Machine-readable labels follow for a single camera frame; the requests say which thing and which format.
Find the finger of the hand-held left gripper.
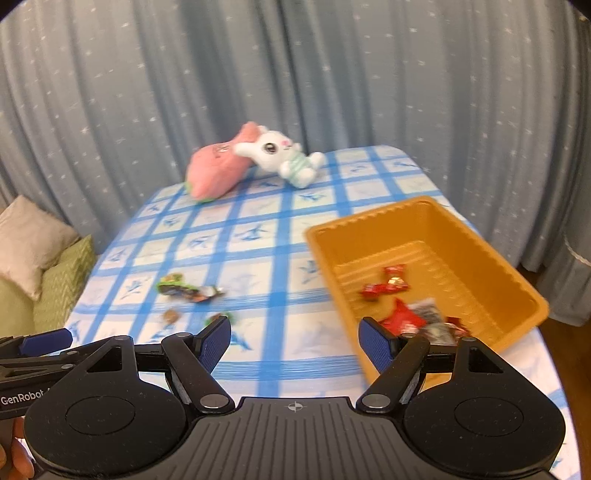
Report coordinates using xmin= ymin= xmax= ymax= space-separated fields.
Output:
xmin=0 ymin=329 xmax=73 ymax=357
xmin=0 ymin=338 xmax=118 ymax=372

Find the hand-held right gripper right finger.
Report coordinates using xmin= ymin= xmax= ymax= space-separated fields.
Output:
xmin=356 ymin=316 xmax=507 ymax=412

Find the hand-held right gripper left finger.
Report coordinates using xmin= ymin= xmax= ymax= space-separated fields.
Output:
xmin=85 ymin=318 xmax=234 ymax=412

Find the silver candy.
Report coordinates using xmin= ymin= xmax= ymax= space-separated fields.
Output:
xmin=185 ymin=286 xmax=226 ymax=304

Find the red twist-wrapped candy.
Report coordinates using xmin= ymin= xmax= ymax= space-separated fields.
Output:
xmin=360 ymin=282 xmax=393 ymax=302

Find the small red gold candy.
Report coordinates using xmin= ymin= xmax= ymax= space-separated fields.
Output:
xmin=381 ymin=264 xmax=411 ymax=292

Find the green candy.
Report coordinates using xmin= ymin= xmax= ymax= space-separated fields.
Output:
xmin=157 ymin=273 xmax=186 ymax=296

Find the orange plastic tray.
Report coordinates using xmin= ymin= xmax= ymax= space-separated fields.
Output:
xmin=305 ymin=195 xmax=550 ymax=386

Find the person's left hand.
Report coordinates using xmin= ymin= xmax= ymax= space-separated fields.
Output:
xmin=0 ymin=415 xmax=37 ymax=480

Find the green sofa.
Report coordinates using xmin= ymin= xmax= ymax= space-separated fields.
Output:
xmin=0 ymin=277 xmax=42 ymax=335

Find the green chevron cushion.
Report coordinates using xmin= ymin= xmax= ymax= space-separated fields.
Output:
xmin=34 ymin=234 xmax=98 ymax=330

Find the blue checked tablecloth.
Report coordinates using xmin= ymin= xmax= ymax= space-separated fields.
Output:
xmin=65 ymin=145 xmax=578 ymax=480

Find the beige pillow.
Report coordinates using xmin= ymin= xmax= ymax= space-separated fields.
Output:
xmin=0 ymin=195 xmax=81 ymax=302

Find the pink plush toy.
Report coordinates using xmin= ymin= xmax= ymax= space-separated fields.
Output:
xmin=185 ymin=121 xmax=259 ymax=204

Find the lace-trimmed blue curtain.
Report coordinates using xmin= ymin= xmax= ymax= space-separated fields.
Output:
xmin=517 ymin=175 xmax=591 ymax=326

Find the white rabbit plush toy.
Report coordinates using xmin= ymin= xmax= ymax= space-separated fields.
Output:
xmin=233 ymin=124 xmax=325 ymax=190

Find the blue starry curtain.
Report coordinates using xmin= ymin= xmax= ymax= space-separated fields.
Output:
xmin=0 ymin=0 xmax=591 ymax=278

